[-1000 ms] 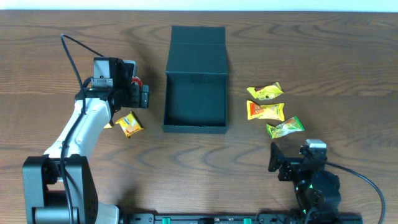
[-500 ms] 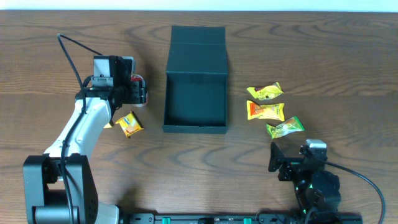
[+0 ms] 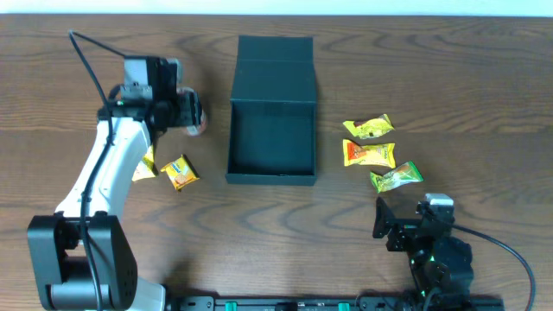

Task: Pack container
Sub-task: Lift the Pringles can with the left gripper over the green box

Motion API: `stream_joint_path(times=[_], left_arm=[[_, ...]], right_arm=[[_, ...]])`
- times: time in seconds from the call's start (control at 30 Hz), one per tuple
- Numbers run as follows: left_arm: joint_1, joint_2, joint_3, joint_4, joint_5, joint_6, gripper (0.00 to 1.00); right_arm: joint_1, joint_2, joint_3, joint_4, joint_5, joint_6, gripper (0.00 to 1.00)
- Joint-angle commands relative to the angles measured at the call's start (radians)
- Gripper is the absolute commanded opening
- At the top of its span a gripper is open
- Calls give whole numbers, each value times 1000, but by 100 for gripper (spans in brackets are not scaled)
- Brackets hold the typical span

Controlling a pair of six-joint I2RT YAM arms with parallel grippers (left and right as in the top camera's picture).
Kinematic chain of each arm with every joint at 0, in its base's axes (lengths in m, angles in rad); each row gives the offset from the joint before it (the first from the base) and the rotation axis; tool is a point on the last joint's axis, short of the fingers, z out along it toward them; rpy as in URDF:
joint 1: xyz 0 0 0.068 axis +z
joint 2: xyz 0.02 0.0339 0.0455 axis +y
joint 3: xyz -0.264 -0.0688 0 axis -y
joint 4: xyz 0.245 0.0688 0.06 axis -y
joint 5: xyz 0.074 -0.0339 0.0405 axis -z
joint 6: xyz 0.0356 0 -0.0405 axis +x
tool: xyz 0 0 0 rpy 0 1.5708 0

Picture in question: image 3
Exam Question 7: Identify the red Pringles can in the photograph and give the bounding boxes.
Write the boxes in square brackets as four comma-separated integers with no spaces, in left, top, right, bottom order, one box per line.
[177,86,207,136]

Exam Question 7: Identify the orange biscuit packet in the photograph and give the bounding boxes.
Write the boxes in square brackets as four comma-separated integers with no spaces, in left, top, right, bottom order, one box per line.
[161,155,200,191]

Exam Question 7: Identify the yellow brown snack packet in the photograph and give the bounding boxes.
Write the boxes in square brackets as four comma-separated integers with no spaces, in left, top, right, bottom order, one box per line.
[131,145,156,181]

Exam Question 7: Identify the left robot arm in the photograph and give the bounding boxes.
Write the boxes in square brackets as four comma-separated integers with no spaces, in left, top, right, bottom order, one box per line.
[27,55,202,310]

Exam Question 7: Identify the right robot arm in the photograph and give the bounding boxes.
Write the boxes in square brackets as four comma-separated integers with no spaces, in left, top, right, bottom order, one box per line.
[372,194,476,310]

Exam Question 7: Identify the green yellow snack packet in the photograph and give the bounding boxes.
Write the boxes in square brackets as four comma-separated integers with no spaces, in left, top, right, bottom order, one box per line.
[370,162,423,193]

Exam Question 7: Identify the yellow peanut butter packet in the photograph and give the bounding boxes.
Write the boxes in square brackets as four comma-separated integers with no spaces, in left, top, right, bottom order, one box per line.
[342,139,396,168]

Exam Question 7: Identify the dark green open box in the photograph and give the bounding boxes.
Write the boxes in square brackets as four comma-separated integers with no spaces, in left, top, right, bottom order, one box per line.
[226,35,317,186]

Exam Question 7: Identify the yellow chocolate snack packet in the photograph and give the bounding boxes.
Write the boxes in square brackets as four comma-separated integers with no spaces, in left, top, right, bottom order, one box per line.
[342,114,394,139]

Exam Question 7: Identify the black mounting rail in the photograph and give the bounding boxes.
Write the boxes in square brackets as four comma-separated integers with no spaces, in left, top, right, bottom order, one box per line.
[164,295,505,311]

